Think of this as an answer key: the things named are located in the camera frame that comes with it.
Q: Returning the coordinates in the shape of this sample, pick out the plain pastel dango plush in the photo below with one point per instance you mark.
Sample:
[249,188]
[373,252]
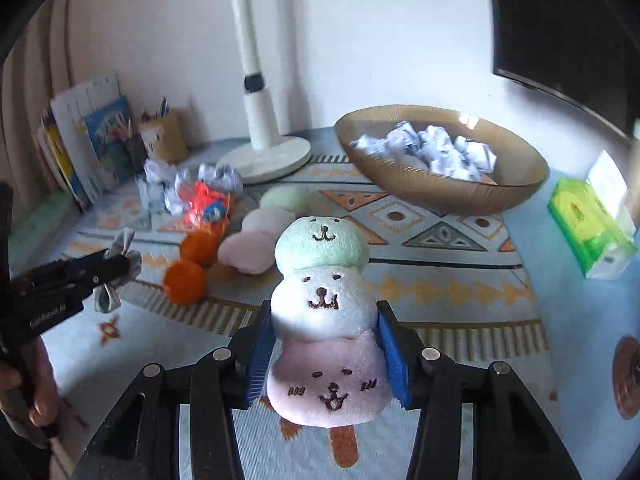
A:
[260,220]

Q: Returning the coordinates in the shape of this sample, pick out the yellow book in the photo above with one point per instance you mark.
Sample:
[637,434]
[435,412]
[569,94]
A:
[55,155]

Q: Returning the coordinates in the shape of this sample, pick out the black monitor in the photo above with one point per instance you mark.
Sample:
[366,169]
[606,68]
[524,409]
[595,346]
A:
[560,25]

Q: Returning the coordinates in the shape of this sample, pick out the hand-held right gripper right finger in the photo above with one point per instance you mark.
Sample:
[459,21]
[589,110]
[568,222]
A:
[395,365]

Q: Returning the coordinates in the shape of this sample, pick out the red snack packet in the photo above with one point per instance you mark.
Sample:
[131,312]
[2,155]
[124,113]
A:
[200,205]

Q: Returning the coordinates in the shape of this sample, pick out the brown round coaster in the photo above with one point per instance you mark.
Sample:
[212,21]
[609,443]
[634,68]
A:
[630,380]

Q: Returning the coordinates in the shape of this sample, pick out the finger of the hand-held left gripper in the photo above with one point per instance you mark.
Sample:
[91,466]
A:
[105,269]

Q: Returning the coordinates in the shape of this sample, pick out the orange fuzzy ball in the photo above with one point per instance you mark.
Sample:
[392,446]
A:
[185,282]
[200,247]

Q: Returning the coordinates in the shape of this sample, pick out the blue picture book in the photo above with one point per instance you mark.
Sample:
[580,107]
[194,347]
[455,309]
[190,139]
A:
[110,140]

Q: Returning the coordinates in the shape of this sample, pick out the row of books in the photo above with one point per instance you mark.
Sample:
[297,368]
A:
[75,105]

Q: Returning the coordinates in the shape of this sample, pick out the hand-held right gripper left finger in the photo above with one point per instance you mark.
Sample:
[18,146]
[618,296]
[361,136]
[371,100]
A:
[260,365]

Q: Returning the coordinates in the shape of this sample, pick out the brown paper bag holder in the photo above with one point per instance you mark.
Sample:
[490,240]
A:
[167,140]

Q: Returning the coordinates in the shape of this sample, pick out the white paper package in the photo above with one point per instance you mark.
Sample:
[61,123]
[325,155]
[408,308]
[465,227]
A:
[607,180]

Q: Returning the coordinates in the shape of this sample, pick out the white desk lamp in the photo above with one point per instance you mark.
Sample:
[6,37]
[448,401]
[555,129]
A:
[260,125]

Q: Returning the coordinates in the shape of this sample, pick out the green tissue pack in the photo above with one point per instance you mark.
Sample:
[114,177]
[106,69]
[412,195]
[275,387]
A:
[580,220]

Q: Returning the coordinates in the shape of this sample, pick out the pile of papers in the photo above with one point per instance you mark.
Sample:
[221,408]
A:
[435,152]

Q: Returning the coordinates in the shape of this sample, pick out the patterned blue table mat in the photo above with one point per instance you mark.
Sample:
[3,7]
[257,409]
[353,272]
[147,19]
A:
[450,280]

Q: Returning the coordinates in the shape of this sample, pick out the beige curtain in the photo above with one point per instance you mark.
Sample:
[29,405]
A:
[30,85]

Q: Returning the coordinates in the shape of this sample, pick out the dark pen cup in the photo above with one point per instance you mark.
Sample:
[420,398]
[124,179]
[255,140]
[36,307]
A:
[134,152]

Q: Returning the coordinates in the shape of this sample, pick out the person's left hand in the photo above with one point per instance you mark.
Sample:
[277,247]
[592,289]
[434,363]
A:
[45,385]

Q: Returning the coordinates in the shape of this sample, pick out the amber ribbed glass bowl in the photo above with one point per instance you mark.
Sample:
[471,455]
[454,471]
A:
[425,195]

